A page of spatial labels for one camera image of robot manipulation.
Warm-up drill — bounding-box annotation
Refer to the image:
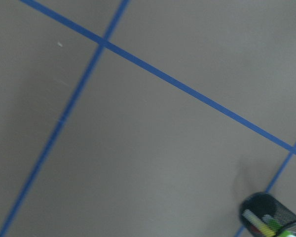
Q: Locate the red capped white marker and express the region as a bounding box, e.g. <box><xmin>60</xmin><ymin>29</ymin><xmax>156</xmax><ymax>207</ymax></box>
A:
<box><xmin>250</xmin><ymin>225</ymin><xmax>263</xmax><ymax>236</ymax></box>

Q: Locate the green highlighter pen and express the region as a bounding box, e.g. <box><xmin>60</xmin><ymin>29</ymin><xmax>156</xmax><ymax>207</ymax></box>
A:
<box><xmin>262</xmin><ymin>214</ymin><xmax>283</xmax><ymax>232</ymax></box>

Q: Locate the black mesh pen cup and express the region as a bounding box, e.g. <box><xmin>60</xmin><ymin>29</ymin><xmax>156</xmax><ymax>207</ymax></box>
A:
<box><xmin>239</xmin><ymin>192</ymin><xmax>296</xmax><ymax>237</ymax></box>

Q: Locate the yellow highlighter pen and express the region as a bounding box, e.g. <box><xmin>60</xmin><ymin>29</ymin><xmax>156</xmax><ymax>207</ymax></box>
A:
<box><xmin>242</xmin><ymin>209</ymin><xmax>275</xmax><ymax>237</ymax></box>

